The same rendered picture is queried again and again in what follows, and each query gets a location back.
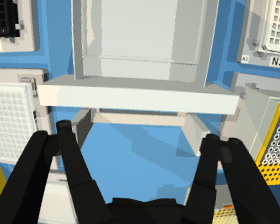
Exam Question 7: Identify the dark blue open bin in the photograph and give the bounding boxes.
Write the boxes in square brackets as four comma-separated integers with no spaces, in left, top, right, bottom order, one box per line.
[269,184,280,206]

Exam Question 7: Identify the yellow open-top bin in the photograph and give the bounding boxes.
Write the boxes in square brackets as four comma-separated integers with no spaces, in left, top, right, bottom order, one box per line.
[0,168,7,194]

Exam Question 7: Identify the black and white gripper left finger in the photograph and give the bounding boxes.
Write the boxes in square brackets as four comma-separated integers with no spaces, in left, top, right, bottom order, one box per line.
[0,108,117,224]

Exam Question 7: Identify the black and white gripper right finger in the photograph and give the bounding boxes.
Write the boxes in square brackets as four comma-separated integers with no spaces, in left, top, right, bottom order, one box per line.
[180,112,280,224]

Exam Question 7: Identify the beige rectangular plate with corner posts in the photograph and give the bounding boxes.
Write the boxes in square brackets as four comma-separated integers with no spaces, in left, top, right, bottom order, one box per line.
[0,0,39,53]

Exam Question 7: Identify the blue work mat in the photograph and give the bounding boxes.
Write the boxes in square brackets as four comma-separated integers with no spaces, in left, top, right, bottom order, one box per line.
[0,0,280,205]

